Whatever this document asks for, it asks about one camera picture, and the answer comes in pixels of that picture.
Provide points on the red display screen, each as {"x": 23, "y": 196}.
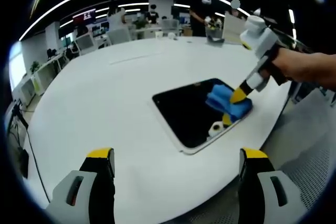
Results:
{"x": 84, "y": 16}

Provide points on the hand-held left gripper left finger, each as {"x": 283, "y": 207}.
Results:
{"x": 76, "y": 203}

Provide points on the black tablet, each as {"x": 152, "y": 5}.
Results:
{"x": 189, "y": 113}

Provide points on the person's right hand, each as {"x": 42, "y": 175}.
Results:
{"x": 286, "y": 64}

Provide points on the white board panel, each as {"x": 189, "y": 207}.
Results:
{"x": 233, "y": 28}

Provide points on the grey object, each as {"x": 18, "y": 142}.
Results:
{"x": 215, "y": 41}

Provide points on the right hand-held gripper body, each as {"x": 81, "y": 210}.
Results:
{"x": 260, "y": 40}

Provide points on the black tripod stand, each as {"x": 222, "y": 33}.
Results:
{"x": 24, "y": 161}

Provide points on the white shelf desk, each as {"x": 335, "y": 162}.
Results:
{"x": 44, "y": 74}

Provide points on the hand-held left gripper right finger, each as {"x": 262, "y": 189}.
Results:
{"x": 270, "y": 203}

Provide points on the blue cleaning cloth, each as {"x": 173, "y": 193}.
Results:
{"x": 236, "y": 108}

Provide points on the white cup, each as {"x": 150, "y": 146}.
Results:
{"x": 158, "y": 34}

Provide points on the white office chair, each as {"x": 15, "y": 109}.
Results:
{"x": 119, "y": 36}
{"x": 86, "y": 42}

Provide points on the green potted plant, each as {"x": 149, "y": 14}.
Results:
{"x": 34, "y": 67}
{"x": 139, "y": 24}

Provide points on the white round object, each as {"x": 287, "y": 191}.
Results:
{"x": 172, "y": 36}

